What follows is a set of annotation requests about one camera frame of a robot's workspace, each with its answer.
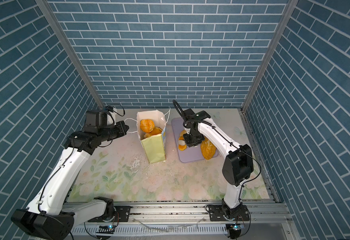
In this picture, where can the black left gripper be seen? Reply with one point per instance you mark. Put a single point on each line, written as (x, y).
(122, 131)

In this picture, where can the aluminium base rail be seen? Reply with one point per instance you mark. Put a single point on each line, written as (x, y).
(258, 220)

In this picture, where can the round orange bun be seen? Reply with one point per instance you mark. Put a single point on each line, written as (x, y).
(182, 145)

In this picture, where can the sesame seeded oval bread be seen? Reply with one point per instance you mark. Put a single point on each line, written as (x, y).
(208, 149)

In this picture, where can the aluminium corner post right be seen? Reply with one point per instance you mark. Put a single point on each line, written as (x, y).
(287, 13)

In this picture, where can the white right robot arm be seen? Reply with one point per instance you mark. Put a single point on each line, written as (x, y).
(238, 163)

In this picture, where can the aluminium corner post left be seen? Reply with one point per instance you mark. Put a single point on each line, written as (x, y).
(57, 29)

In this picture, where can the white paper gift bag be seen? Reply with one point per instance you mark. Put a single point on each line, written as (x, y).
(154, 146)

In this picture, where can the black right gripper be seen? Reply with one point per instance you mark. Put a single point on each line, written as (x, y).
(189, 143)

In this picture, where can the aluminium corner post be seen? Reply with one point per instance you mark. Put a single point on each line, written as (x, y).
(287, 13)
(57, 29)

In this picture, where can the ring donut bread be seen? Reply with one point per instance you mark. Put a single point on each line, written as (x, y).
(181, 137)

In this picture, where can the small pale bread roll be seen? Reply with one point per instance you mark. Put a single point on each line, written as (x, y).
(147, 125)

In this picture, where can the lilac plastic tray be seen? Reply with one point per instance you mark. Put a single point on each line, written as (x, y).
(189, 155)

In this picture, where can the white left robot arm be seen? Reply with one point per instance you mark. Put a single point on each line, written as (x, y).
(45, 216)

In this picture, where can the large twisted golden bread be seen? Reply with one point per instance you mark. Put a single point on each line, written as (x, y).
(155, 131)

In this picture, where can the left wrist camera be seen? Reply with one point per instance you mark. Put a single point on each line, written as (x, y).
(111, 115)

